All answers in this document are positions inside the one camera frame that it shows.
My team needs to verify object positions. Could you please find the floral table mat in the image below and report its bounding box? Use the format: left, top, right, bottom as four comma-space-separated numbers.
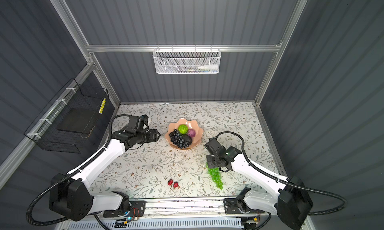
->
90, 102, 278, 199

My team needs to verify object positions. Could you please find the white marker in basket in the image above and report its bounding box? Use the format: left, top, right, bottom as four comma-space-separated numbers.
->
198, 64, 219, 71

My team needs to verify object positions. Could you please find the right black corrugated cable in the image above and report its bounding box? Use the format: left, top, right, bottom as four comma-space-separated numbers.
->
215, 131, 348, 216

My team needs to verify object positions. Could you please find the dark avocado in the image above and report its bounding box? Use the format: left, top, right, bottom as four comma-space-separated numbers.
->
182, 134, 193, 144

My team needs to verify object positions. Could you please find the pink faceted fruit bowl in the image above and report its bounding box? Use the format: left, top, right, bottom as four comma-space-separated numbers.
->
165, 118, 204, 150

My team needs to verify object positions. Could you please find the bright green round fruit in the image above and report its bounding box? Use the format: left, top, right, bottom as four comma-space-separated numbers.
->
178, 124, 189, 134

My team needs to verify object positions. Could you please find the left black corrugated cable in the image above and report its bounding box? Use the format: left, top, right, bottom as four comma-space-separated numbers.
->
25, 114, 142, 230

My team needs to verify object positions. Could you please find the white wire mesh basket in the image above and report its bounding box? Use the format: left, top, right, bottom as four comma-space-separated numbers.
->
153, 46, 222, 74

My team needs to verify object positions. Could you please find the black wire basket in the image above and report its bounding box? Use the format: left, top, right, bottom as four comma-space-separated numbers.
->
24, 80, 109, 153

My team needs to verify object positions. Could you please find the red cherry pair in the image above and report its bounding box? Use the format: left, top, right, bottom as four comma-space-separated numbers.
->
168, 179, 179, 190

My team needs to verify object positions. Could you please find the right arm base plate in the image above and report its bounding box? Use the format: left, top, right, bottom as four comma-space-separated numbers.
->
223, 198, 265, 215

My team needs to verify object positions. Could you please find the aluminium front rail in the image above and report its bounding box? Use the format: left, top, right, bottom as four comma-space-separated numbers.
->
62, 195, 304, 219

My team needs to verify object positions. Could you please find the green grape bunch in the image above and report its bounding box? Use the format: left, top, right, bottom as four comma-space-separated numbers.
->
206, 163, 224, 190

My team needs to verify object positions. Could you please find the black corrugated cable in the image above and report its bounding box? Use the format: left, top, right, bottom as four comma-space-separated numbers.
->
25, 114, 142, 230
215, 131, 348, 216

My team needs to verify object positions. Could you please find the dark purple grape bunch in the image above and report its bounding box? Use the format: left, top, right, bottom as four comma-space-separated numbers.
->
169, 129, 192, 149

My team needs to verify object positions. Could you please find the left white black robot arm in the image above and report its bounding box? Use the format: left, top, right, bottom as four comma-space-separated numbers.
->
49, 115, 161, 221

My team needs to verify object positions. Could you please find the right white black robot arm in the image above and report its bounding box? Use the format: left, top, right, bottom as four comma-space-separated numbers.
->
205, 137, 313, 230

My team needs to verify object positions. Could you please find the purple round fruit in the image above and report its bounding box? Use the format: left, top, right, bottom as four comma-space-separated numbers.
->
187, 129, 196, 138

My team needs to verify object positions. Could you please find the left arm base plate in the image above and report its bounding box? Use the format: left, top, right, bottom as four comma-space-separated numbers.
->
103, 201, 147, 218

